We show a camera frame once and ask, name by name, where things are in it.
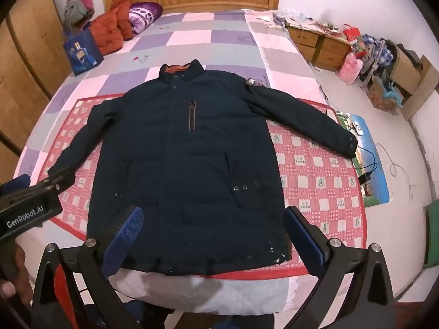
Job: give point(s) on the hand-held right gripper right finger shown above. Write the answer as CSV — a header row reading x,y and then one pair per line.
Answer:
x,y
301,240

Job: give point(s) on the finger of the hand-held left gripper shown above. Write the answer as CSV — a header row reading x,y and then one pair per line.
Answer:
x,y
19,181
61,175

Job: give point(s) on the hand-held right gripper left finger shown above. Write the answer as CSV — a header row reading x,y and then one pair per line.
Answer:
x,y
125,240

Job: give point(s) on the dark navy jacket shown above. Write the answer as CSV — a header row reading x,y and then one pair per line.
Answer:
x,y
178,161

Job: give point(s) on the pile of plaid clothes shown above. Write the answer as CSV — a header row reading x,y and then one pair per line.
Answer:
x,y
375,53

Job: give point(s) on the person's left hand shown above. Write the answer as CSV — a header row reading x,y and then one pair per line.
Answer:
x,y
20,260

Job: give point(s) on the red checkered blanket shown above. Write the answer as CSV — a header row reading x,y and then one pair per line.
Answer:
x,y
308,178

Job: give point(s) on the tape roll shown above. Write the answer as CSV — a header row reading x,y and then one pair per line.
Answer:
x,y
370,188

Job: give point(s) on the black power bank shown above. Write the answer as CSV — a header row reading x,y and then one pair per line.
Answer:
x,y
365,178

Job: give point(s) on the cartoon floor mat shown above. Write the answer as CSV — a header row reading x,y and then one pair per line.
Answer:
x,y
377,181

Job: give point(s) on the blue tote bag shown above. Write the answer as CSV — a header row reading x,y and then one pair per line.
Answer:
x,y
82,53

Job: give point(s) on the white charger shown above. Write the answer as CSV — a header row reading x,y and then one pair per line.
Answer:
x,y
357,128

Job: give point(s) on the wooden wardrobe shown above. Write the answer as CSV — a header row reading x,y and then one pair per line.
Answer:
x,y
31,41

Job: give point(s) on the orange puffer jacket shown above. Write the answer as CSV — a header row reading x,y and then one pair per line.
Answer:
x,y
109,31

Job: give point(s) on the small cardboard box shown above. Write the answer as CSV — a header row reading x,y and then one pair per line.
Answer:
x,y
380,97

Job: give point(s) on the grey bag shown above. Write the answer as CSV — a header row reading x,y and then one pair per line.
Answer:
x,y
75,12

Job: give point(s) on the pink plastic bag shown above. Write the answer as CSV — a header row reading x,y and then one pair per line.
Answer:
x,y
349,70

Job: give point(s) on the purple patterned pillow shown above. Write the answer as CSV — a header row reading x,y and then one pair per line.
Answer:
x,y
144,15

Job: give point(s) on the large cardboard box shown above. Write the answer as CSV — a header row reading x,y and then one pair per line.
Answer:
x,y
411,72

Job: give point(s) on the red gift bag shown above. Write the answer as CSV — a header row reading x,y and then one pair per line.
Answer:
x,y
351,33

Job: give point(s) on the pile of small clutter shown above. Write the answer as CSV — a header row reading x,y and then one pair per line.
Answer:
x,y
308,20

